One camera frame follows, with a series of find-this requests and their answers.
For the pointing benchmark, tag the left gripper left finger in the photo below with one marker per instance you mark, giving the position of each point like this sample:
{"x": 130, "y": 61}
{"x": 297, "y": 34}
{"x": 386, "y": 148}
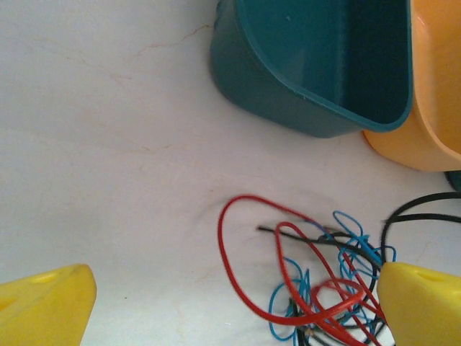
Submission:
{"x": 43, "y": 310}

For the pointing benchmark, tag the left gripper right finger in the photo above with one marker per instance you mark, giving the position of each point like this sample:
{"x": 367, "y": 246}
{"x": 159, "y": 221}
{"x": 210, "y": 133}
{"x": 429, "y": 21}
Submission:
{"x": 425, "y": 310}

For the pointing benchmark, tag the teal plastic bin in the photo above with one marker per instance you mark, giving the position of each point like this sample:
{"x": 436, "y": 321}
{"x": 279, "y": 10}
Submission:
{"x": 324, "y": 47}
{"x": 455, "y": 180}

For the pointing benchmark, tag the orange plastic bin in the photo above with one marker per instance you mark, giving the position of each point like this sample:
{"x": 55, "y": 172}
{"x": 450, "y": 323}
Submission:
{"x": 439, "y": 72}

